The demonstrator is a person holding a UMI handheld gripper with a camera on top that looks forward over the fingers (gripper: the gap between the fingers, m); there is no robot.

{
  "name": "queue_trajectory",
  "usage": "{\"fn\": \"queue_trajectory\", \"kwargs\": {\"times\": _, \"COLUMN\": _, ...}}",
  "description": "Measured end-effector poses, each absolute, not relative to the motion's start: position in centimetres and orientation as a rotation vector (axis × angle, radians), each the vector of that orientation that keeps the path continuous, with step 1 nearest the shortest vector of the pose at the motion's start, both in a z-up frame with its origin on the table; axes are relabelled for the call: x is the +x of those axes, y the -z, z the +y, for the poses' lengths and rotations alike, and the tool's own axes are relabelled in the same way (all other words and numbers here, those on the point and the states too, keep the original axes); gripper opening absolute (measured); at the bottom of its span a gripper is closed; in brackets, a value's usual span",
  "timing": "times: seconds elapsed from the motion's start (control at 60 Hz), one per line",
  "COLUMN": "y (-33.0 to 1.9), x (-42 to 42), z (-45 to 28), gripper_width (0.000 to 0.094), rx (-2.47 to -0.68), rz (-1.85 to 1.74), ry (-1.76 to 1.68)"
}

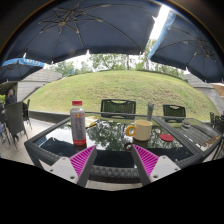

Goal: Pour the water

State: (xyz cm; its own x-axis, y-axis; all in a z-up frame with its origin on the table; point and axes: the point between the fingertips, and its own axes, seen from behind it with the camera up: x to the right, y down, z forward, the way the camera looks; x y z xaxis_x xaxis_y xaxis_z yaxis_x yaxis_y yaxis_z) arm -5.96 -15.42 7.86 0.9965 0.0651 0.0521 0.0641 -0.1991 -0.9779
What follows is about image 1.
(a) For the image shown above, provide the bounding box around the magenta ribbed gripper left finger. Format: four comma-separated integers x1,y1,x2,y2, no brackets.
47,145,97,187

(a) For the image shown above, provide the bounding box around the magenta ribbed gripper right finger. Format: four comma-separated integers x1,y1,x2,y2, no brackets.
131,144,180,186

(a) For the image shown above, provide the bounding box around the small dark bottle cap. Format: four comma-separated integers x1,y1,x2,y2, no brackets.
124,143,132,152

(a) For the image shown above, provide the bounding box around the red round coaster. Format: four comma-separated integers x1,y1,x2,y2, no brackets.
160,134,174,142

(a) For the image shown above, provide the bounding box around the dark glass-top wicker table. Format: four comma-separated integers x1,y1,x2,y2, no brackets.
25,118,202,183

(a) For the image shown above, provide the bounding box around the yellow object on table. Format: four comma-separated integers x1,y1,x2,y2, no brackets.
76,116,99,128

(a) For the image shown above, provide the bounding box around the clear bottle with red cap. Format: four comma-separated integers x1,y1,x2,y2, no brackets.
70,100,86,145

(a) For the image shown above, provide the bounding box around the grey slim can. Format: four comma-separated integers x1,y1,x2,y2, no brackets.
147,103,154,121

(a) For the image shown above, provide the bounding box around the black plastic chair right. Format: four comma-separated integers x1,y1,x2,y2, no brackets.
163,104,186,123

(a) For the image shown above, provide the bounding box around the black plastic chair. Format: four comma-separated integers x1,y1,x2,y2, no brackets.
163,104,186,123
101,99,136,119

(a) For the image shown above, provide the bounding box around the black plastic chair centre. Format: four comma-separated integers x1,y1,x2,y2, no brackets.
101,99,136,119

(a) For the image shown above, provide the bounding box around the dark wicker chair left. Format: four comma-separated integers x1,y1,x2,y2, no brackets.
5,102,26,143

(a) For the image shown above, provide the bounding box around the seated person in background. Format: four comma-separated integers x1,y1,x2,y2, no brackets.
5,89,17,105

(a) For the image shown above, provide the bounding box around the navy parasol left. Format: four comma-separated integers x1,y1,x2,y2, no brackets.
0,57,44,83

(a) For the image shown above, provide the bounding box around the navy parasol right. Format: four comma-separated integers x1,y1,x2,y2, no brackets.
148,11,224,83

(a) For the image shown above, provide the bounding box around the large navy parasol centre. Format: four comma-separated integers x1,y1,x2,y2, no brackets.
0,0,161,63

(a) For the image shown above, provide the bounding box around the cream mug with yellow handle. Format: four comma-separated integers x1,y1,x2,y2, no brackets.
125,120,153,141

